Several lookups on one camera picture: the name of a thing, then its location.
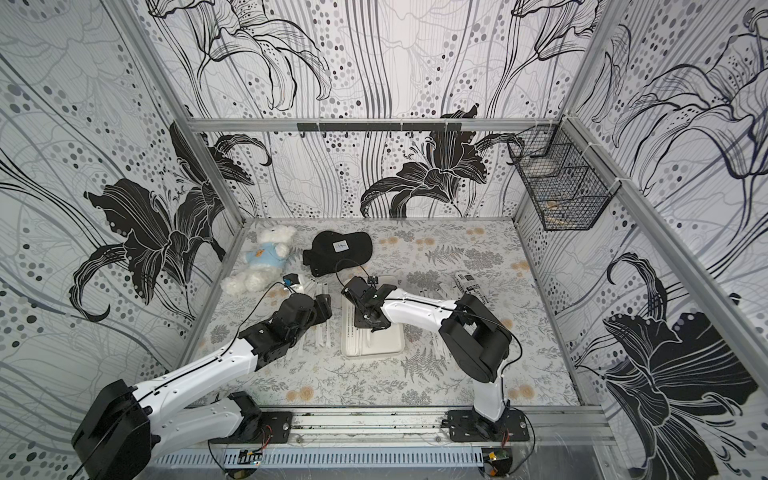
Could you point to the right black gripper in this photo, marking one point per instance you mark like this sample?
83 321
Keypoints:
360 294

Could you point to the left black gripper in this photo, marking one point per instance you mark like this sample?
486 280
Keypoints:
322 309

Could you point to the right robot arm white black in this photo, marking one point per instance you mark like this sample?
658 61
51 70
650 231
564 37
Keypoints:
478 342

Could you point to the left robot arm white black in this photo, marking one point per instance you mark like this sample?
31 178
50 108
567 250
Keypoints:
127 426

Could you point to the white storage tray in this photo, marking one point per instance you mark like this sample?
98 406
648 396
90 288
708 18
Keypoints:
358 341

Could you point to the left pile wrapped straw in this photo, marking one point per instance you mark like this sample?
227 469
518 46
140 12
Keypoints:
322 334

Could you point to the black cap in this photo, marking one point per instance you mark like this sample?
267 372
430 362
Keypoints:
331 252

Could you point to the white teddy bear blue shirt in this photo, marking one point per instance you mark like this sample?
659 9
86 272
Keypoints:
265 263

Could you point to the small remote device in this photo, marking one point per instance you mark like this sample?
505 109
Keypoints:
466 282

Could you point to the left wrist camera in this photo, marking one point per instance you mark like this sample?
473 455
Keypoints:
292 281

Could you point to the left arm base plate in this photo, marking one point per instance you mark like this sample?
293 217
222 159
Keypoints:
271 427

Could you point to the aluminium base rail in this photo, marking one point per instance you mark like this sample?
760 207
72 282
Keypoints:
379 426

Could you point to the white cable duct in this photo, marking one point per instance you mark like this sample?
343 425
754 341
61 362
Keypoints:
297 458

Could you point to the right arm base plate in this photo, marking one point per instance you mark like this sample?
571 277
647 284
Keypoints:
466 426

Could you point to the black wall bar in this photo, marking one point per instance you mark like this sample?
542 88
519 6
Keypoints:
388 126

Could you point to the black wire basket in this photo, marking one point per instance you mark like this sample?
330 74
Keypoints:
565 189

